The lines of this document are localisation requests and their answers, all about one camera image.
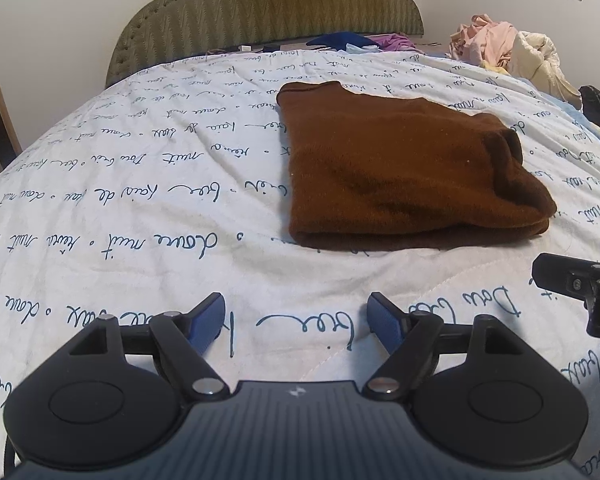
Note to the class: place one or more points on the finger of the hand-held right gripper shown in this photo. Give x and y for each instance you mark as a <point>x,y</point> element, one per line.
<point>565,272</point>

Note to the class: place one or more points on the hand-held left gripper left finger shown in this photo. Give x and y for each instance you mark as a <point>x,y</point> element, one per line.
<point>205,322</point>

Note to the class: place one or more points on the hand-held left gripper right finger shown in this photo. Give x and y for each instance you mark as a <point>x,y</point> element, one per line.
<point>387,322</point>

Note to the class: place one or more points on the brown sweater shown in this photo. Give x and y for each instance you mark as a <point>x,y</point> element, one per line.
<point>405,175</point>

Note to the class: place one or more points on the pink clothes pile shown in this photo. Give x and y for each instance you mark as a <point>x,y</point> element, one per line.
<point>482,37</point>

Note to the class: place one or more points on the white printed blanket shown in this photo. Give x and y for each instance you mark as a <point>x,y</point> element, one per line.
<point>130,185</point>

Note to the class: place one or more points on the cream cloth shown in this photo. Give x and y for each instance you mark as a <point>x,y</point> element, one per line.
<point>545,67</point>

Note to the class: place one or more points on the light blue cloth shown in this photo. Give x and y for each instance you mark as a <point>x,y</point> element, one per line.
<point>362,48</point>

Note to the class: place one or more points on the purple cloth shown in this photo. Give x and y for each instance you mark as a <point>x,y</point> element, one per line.
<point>395,41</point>

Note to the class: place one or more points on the dark blue cloth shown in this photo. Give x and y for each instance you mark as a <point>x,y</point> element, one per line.
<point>340,40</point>

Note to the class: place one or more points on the green padded headboard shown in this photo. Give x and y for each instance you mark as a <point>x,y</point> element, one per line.
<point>260,10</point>

